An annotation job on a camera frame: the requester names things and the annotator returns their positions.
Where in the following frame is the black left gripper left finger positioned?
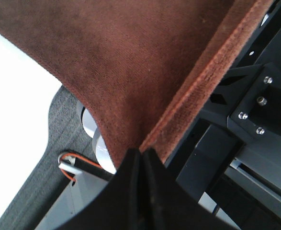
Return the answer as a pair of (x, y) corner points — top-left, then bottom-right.
(57, 149), (143, 230)

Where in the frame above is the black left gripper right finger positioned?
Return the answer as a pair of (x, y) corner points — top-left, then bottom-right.
(142, 149), (234, 230)

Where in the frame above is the brown towel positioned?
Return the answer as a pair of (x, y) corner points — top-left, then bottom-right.
(0, 0), (272, 166)

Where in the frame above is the grey robot head plate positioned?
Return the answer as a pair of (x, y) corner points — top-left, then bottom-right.
(0, 86), (97, 230)

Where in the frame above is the orange black cable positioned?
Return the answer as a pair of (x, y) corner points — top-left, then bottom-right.
(58, 150), (114, 184)

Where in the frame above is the black robot torso frame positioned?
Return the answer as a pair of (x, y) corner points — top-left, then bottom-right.
(166, 0), (281, 230)

